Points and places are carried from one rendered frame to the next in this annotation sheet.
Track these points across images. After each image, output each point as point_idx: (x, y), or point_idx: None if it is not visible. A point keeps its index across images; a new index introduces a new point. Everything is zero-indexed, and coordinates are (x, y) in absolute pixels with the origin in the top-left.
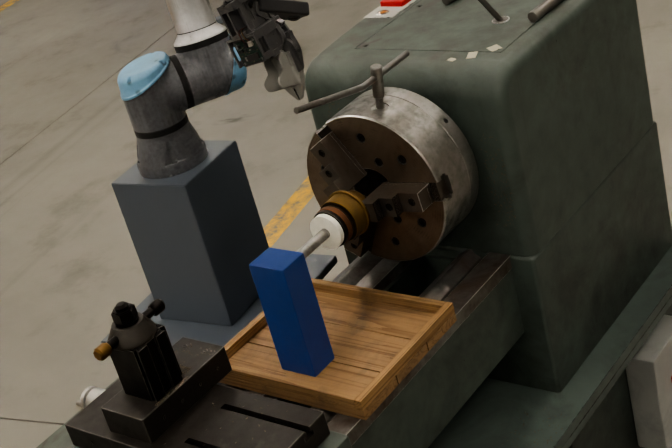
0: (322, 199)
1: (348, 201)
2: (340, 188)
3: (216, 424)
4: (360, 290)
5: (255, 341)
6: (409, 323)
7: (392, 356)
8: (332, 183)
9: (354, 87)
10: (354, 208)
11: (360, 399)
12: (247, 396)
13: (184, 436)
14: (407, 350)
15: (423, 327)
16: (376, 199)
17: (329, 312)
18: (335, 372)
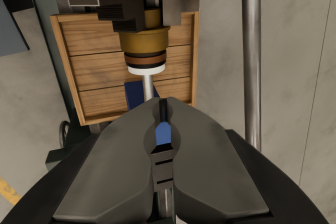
0: None
1: (161, 40)
2: (142, 28)
3: (162, 171)
4: None
5: (83, 88)
6: (174, 30)
7: (183, 63)
8: (134, 32)
9: None
10: (167, 39)
11: (194, 105)
12: (163, 154)
13: (153, 182)
14: (197, 63)
15: (194, 40)
16: (180, 15)
17: (108, 41)
18: (159, 88)
